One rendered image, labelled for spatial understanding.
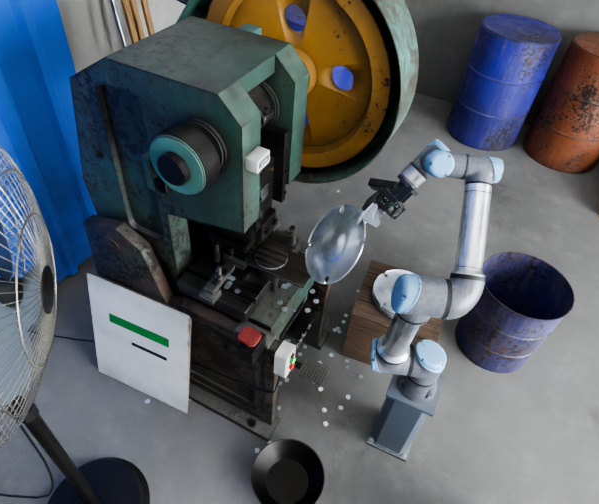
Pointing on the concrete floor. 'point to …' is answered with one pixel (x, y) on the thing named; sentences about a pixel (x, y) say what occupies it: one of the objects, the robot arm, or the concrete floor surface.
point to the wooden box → (364, 330)
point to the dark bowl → (287, 473)
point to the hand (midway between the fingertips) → (359, 220)
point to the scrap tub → (513, 311)
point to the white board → (141, 341)
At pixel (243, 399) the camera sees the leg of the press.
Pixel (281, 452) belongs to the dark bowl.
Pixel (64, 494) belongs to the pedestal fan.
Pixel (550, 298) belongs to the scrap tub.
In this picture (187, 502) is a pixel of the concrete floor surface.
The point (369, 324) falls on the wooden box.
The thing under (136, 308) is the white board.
